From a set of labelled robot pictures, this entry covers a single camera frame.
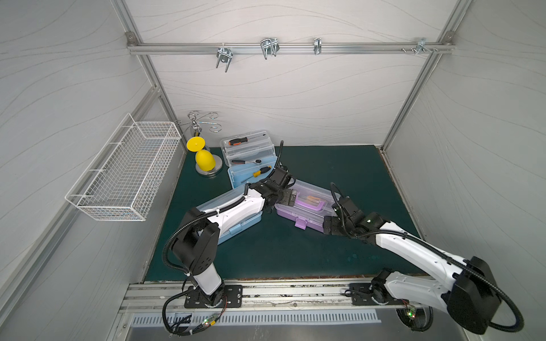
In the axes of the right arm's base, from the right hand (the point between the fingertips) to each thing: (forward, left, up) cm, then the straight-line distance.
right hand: (334, 224), depth 84 cm
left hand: (+10, +21, +5) cm, 24 cm away
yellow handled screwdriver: (+27, +32, -1) cm, 42 cm away
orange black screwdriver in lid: (+37, +46, +8) cm, 60 cm away
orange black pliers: (+10, +8, +2) cm, 13 cm away
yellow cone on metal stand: (+24, +57, +8) cm, 62 cm away
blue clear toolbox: (+35, +39, +1) cm, 53 cm away
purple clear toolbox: (+6, +9, +5) cm, 11 cm away
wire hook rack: (+34, +59, +23) cm, 72 cm away
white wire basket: (+2, +73, +25) cm, 77 cm away
